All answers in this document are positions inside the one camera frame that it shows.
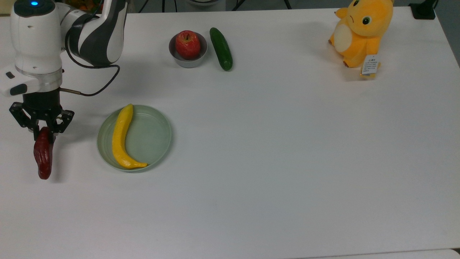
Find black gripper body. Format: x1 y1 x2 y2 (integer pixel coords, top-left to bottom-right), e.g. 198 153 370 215
22 90 61 126

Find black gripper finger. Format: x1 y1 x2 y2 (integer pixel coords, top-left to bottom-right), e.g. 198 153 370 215
9 102 40 141
50 110 75 144

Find red chili pepper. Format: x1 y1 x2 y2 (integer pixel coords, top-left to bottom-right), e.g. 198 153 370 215
33 127 53 180

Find pale green plastic plate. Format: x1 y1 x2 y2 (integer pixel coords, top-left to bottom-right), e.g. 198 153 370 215
97 104 173 172

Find yellow banana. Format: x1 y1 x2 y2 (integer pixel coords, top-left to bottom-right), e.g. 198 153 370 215
112 104 148 170

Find grey metal bowl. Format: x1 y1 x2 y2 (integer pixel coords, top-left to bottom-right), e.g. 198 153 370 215
169 32 208 68

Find red apple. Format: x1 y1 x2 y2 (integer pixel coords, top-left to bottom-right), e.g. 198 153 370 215
175 30 201 60

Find dark green cucumber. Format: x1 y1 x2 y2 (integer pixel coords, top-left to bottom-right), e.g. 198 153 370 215
210 27 234 72

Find yellow plush toy with tag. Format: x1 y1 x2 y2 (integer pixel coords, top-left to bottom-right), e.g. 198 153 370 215
328 0 395 79

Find black stand base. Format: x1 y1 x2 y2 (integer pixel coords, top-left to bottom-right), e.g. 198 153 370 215
409 0 437 20

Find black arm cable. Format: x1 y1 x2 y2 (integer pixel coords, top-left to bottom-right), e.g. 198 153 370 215
59 64 121 97

